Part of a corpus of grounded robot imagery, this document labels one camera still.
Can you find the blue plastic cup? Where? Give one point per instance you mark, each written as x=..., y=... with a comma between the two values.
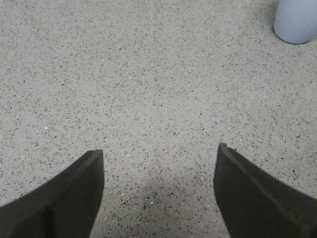
x=296, y=21

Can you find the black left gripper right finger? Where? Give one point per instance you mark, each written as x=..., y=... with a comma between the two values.
x=254, y=204

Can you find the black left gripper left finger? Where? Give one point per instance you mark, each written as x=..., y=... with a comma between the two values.
x=64, y=207

